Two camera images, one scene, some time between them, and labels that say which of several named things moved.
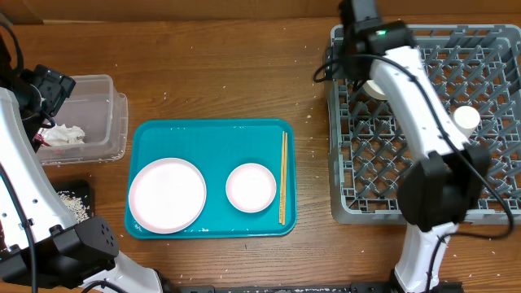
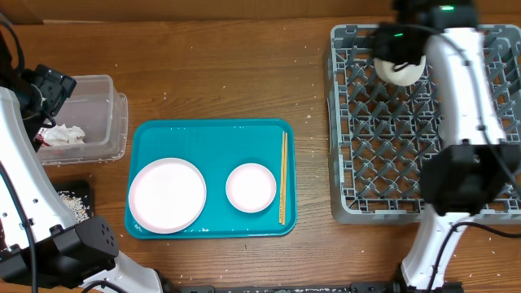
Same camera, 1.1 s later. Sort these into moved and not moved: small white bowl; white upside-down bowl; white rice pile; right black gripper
Moved: white upside-down bowl; right black gripper
Not moved: white rice pile; small white bowl
